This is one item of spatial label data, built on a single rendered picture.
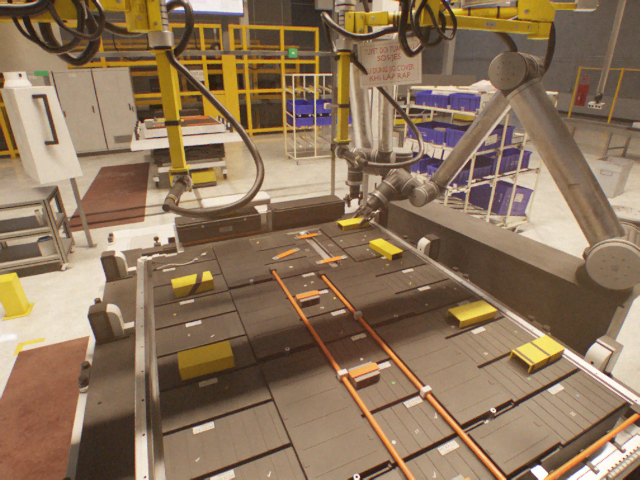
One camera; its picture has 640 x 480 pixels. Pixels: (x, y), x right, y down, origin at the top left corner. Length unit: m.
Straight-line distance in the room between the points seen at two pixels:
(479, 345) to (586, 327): 0.94
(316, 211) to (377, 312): 0.90
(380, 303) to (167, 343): 0.74
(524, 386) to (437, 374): 0.24
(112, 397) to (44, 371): 1.76
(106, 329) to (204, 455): 0.75
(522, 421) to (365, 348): 0.46
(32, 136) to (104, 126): 6.54
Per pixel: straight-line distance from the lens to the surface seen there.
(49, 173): 3.93
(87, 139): 10.44
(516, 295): 2.25
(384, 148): 2.57
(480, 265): 2.33
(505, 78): 1.68
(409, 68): 2.09
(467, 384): 1.13
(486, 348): 1.27
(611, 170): 7.38
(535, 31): 2.07
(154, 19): 1.61
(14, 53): 1.48
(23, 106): 3.86
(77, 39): 1.31
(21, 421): 2.81
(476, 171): 4.21
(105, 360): 1.50
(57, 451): 2.53
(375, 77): 2.12
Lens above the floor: 1.79
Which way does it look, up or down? 25 degrees down
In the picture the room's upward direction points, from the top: straight up
